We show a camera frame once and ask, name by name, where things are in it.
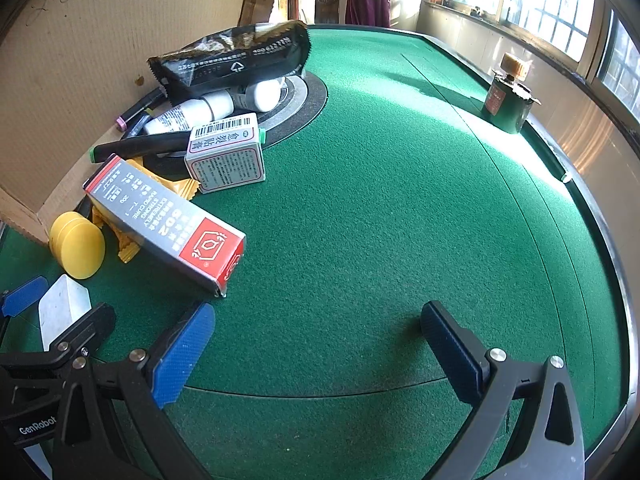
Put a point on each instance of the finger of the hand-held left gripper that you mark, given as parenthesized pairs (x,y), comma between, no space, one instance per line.
(25,294)
(85,327)

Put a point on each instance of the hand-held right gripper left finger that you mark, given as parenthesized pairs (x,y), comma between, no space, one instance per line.
(180,355)

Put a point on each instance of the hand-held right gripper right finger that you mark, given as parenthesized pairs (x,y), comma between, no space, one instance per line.
(450,355)

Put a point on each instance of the white rectangular block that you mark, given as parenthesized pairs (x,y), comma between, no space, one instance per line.
(62,305)

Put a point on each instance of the yellow round jar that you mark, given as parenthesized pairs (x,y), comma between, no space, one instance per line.
(77,247)

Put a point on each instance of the grey red glue box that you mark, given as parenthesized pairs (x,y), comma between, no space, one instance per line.
(165,230)

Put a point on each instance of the yellow snack packet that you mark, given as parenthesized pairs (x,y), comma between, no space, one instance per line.
(172,186)

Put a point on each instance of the black marker green cap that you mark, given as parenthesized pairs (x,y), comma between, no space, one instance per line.
(140,147)

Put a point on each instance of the small white barcode box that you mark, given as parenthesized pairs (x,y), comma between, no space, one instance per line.
(225,160)

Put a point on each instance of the white bottle green label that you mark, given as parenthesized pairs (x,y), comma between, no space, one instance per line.
(172,119)

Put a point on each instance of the brown cardboard box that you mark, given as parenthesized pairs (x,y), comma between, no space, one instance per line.
(100,60)

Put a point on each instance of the white bottle red label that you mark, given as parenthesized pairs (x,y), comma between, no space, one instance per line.
(260,95)

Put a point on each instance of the black snack packet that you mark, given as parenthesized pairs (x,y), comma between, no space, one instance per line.
(225,65)

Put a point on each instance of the green round tin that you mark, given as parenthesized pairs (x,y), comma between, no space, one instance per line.
(522,110)

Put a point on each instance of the dark green bottle tan cap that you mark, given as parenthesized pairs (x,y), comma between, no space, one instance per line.
(495,97)

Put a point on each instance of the round table control panel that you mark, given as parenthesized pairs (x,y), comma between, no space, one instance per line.
(305,100)

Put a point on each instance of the window with grille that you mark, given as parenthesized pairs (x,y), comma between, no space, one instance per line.
(550,5)

